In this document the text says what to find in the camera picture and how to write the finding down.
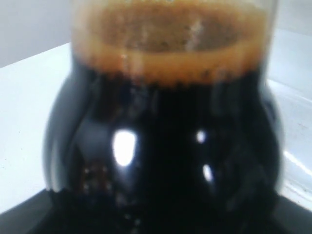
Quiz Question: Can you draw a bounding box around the soy sauce bottle gold cap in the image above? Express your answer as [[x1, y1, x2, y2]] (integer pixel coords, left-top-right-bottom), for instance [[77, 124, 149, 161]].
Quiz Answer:
[[41, 0, 283, 234]]

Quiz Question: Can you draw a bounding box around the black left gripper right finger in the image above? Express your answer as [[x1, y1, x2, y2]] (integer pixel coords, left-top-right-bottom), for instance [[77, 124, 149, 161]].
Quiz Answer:
[[263, 195, 312, 234]]

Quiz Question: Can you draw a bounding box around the white plastic tray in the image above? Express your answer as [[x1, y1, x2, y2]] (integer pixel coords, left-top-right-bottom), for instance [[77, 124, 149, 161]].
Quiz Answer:
[[267, 80, 312, 211]]

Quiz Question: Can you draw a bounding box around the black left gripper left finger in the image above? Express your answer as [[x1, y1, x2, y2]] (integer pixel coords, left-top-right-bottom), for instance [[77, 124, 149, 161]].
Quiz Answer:
[[0, 190, 73, 234]]

